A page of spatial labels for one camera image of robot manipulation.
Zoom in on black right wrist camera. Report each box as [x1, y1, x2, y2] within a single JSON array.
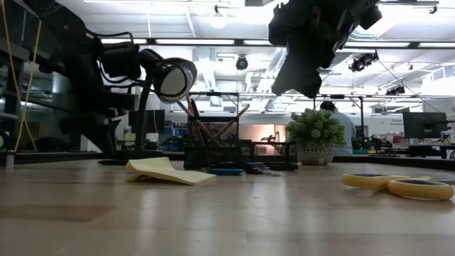
[[268, 2, 289, 48]]

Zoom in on yellow handled scissors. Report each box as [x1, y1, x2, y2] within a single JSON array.
[[341, 172, 455, 202]]

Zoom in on black computer monitor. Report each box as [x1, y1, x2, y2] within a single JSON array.
[[128, 109, 166, 135], [402, 111, 449, 140]]

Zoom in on blue eraser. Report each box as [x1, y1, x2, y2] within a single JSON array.
[[207, 167, 245, 176]]

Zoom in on small grey metal post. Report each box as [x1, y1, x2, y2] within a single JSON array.
[[4, 149, 15, 171]]

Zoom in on black ceiling dome camera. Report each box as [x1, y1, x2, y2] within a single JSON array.
[[235, 55, 250, 71]]

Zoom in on black binder clip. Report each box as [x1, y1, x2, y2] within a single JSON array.
[[245, 161, 283, 178]]

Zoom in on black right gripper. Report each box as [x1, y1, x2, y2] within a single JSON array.
[[272, 0, 360, 100]]

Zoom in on round ceiling lamp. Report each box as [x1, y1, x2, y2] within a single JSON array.
[[209, 5, 228, 30]]

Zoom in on black gooseneck desk lamp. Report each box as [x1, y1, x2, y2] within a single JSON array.
[[114, 48, 198, 164]]

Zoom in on person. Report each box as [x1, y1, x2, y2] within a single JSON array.
[[318, 100, 357, 156]]

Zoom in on black mesh desk organizer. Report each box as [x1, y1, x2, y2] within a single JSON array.
[[183, 115, 299, 171]]

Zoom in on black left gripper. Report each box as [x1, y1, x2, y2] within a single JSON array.
[[101, 41, 142, 80]]

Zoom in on yellow sticky note pad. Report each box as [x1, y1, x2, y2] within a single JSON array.
[[125, 156, 218, 187]]

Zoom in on yellow cable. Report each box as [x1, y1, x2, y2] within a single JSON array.
[[0, 0, 43, 153]]

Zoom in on green artificial potted plant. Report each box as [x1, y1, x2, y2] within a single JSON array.
[[284, 107, 348, 166]]

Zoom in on orange wooden pencil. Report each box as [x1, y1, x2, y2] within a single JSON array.
[[176, 100, 223, 147], [185, 92, 196, 118], [212, 103, 251, 142]]

